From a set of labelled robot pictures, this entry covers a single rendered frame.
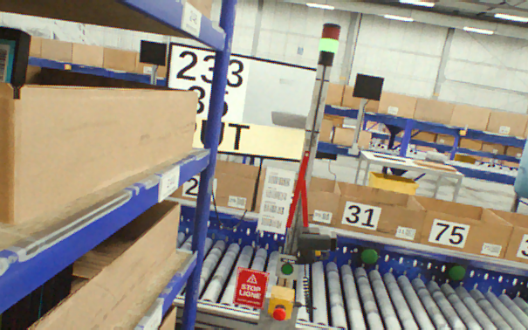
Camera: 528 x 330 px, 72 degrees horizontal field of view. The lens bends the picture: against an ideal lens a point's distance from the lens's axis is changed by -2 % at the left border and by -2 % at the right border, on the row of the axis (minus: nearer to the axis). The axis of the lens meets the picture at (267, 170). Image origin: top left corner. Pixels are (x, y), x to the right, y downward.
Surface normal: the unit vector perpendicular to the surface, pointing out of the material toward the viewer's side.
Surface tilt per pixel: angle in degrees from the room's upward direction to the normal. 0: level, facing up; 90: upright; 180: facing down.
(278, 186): 90
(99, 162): 92
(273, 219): 90
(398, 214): 91
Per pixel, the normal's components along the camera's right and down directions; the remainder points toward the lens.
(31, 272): 0.98, 0.18
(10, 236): 0.16, -0.96
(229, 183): -0.11, 0.21
